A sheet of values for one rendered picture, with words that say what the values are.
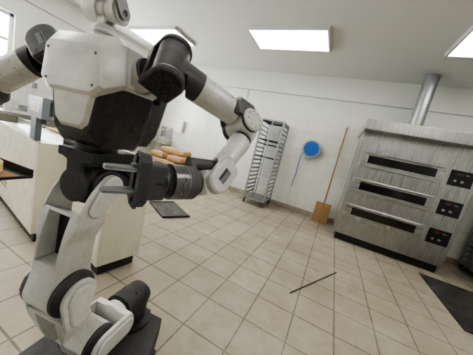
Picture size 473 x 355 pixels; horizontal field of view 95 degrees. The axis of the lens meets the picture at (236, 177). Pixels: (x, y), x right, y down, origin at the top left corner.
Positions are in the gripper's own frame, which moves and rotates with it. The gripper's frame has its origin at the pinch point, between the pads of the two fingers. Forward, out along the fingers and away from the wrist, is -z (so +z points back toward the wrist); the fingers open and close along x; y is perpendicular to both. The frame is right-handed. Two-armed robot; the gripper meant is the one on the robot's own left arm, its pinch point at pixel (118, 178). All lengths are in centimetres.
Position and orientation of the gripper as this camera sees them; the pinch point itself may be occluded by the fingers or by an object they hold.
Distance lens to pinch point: 51.3
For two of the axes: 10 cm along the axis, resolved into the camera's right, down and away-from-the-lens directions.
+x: 2.3, -9.6, -1.5
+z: 7.1, 0.6, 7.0
